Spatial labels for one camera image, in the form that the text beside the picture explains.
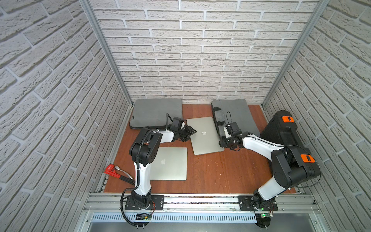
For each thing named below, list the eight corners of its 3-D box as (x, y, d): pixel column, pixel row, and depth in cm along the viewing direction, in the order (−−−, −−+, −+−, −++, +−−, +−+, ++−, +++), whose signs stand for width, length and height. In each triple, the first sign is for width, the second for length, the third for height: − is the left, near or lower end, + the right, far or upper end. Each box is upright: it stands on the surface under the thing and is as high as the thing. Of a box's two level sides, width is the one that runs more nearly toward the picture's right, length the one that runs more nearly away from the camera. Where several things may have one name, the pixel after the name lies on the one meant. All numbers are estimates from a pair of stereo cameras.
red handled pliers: (104, 172, 86) (103, 171, 84) (111, 163, 89) (109, 162, 87) (133, 185, 81) (132, 184, 79) (138, 176, 85) (137, 175, 83)
